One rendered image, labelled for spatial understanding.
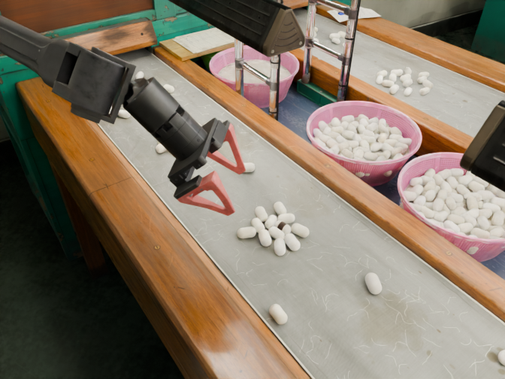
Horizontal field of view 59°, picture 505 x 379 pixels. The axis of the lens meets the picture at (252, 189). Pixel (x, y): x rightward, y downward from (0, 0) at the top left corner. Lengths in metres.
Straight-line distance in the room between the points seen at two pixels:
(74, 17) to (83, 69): 0.86
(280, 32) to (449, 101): 0.71
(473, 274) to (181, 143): 0.52
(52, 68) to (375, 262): 0.59
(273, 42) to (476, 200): 0.53
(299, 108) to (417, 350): 0.82
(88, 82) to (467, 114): 0.98
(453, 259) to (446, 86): 0.70
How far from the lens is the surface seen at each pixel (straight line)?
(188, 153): 0.62
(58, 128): 1.17
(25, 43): 0.70
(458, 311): 0.80
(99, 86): 0.59
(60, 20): 1.44
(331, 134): 1.12
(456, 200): 1.01
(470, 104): 1.36
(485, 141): 0.54
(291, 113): 1.32
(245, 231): 0.82
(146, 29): 1.47
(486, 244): 0.91
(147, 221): 0.85
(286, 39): 0.76
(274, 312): 0.71
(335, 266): 0.80
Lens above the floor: 1.34
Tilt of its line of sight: 40 degrees down
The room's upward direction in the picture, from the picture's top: straight up
